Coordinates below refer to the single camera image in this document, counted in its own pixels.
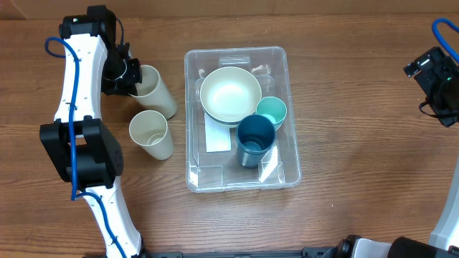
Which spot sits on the black rail at table edge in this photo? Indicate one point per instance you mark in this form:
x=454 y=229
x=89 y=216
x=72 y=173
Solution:
x=352 y=246

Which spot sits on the dark blue tall cup front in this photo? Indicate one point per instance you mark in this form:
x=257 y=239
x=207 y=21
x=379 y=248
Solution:
x=255 y=134

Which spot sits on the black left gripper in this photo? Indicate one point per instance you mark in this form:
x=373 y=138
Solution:
x=128 y=86

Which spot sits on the blue bowl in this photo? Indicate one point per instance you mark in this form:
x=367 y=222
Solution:
x=229 y=117

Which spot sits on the mint green small cup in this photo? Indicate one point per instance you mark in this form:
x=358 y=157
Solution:
x=273 y=108

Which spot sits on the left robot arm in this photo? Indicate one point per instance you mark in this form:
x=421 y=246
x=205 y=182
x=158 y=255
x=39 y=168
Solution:
x=83 y=150

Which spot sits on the white label in bin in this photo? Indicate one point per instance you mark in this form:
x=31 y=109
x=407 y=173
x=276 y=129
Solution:
x=217 y=136

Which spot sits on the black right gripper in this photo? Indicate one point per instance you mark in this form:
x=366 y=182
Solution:
x=449 y=115

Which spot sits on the cream bowl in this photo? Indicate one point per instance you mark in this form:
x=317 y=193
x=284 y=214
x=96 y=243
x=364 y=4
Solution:
x=230 y=87

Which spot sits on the beige tall cup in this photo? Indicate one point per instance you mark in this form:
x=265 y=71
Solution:
x=153 y=94
x=149 y=129

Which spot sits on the dark blue tall cup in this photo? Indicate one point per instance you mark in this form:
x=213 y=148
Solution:
x=255 y=134
x=250 y=153

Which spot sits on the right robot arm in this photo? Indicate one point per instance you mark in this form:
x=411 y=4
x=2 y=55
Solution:
x=443 y=241

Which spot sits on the beige tall cup front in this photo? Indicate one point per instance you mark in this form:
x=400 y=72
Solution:
x=149 y=129

